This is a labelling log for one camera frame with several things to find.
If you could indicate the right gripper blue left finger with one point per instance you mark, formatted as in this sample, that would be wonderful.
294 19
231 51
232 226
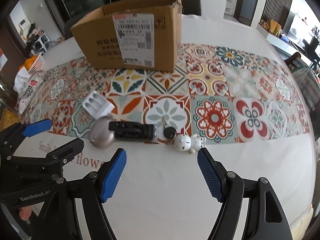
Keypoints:
58 218

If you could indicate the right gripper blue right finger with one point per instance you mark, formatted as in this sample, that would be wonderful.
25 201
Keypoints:
265 216

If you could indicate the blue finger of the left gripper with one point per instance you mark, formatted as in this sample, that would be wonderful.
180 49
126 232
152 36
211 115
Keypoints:
32 168
14 135

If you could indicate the silver oval earbud case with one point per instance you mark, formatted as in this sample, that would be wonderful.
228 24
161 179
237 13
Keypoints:
100 136

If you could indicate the white battery charger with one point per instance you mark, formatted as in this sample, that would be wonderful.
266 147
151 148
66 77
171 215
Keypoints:
96 105

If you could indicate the black clamp mount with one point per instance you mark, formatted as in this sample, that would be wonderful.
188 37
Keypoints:
133 131

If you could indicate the white robot figure keychain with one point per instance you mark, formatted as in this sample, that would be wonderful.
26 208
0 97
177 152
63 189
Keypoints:
190 144

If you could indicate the person's left hand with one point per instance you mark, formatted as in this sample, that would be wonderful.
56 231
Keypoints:
25 213

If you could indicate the gold yellow box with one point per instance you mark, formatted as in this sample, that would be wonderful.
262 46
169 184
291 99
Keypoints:
7 119

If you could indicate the white basket of oranges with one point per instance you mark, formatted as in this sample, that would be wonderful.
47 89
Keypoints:
32 64

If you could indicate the white shoe rack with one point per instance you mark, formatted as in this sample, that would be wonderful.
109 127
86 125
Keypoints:
42 45

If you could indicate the black key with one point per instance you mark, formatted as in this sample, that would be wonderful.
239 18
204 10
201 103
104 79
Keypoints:
169 132

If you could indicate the brown cardboard box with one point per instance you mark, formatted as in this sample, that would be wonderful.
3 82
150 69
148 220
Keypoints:
131 34

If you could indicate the patterned tile table runner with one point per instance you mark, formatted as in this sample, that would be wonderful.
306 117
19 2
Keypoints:
222 94

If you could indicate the wooden chair with plaid cushion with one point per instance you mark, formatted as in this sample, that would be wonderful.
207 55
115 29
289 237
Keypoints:
305 79

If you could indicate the white tv cabinet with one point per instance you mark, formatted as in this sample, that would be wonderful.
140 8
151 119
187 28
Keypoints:
284 49

